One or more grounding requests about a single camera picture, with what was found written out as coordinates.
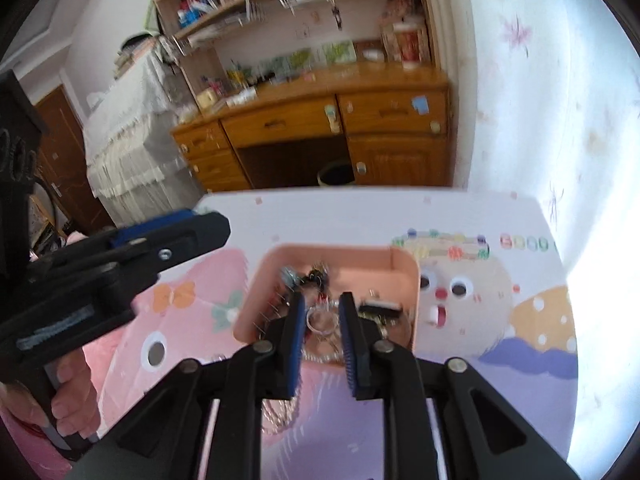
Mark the white floral curtain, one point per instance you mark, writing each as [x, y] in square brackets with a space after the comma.
[549, 108]

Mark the pink quilted blanket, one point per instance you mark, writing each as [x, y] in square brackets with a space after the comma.
[35, 447]

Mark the pink plastic tray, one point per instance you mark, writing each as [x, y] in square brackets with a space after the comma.
[325, 272]

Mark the cartoon printed table mat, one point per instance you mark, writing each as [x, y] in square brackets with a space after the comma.
[492, 292]

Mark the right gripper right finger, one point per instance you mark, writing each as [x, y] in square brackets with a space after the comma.
[440, 418]

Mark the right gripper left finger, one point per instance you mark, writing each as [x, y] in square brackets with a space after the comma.
[204, 420]

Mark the wooden bookshelf hutch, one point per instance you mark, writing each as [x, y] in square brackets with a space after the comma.
[224, 44]

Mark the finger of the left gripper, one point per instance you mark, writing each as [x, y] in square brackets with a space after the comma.
[126, 235]
[185, 244]

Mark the white band smartwatch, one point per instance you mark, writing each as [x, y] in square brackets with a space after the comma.
[391, 319]

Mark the silver ring red stone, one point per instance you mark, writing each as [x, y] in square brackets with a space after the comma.
[322, 321]

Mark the wooden desk with drawers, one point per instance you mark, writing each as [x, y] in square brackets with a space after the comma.
[389, 125]

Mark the white lace covered furniture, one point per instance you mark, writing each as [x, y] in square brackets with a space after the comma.
[134, 167]

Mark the blue flower earring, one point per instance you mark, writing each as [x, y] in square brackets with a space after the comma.
[289, 277]

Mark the red paper cup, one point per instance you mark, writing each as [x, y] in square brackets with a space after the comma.
[408, 40]

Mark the yellow mug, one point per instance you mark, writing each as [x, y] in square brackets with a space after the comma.
[207, 99]

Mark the person left hand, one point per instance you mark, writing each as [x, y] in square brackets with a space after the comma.
[74, 406]

